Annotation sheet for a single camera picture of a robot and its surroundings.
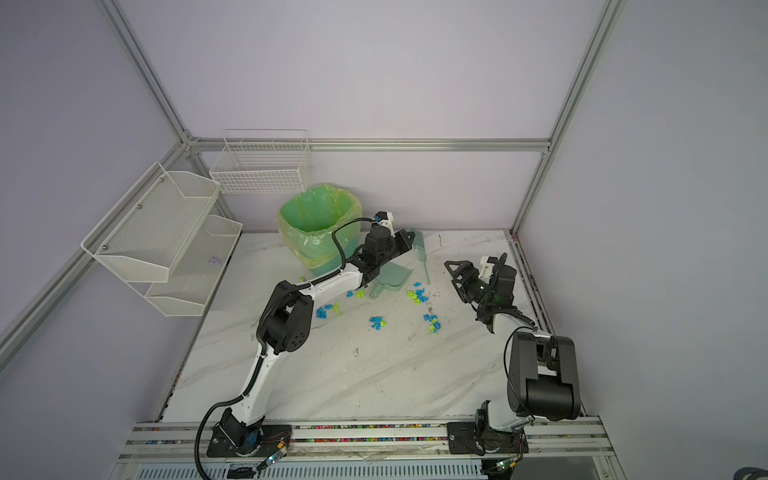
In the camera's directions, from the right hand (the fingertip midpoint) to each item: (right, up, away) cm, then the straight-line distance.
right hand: (447, 270), depth 88 cm
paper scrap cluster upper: (-8, -9, +13) cm, 18 cm away
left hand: (-9, +12, +6) cm, 16 cm away
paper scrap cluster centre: (-21, -17, +6) cm, 28 cm away
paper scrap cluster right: (-3, -17, +5) cm, 18 cm away
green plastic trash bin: (-47, +17, +16) cm, 52 cm away
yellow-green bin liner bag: (-47, +18, +16) cm, 52 cm away
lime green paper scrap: (-28, -9, +13) cm, 32 cm away
